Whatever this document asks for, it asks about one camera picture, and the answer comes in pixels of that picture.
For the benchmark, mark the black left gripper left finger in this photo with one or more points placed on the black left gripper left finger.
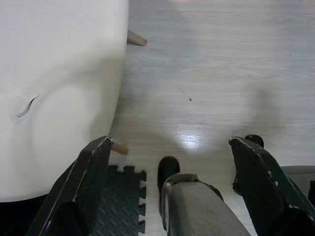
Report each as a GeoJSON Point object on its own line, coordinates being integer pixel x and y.
{"type": "Point", "coordinates": [81, 186]}

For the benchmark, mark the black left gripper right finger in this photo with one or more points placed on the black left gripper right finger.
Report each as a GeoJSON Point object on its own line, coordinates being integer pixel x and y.
{"type": "Point", "coordinates": [261, 186]}

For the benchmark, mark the wooden chair leg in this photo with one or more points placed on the wooden chair leg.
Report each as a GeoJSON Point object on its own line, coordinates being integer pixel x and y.
{"type": "Point", "coordinates": [136, 39]}
{"type": "Point", "coordinates": [120, 148]}

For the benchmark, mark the white upholstered chair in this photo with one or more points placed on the white upholstered chair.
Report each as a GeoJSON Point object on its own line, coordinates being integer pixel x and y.
{"type": "Point", "coordinates": [59, 98]}

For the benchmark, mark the black foam floor mat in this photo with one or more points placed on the black foam floor mat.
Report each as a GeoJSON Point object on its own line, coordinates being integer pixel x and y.
{"type": "Point", "coordinates": [118, 201]}

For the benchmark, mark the robot right black foot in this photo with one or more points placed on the robot right black foot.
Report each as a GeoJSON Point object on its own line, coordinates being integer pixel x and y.
{"type": "Point", "coordinates": [254, 140]}

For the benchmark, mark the robot black foot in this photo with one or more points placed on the robot black foot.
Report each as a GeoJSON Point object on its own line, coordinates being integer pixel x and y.
{"type": "Point", "coordinates": [254, 140]}
{"type": "Point", "coordinates": [168, 169]}

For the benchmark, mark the robot left black foot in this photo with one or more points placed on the robot left black foot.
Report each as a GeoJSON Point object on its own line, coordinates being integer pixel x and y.
{"type": "Point", "coordinates": [168, 169]}

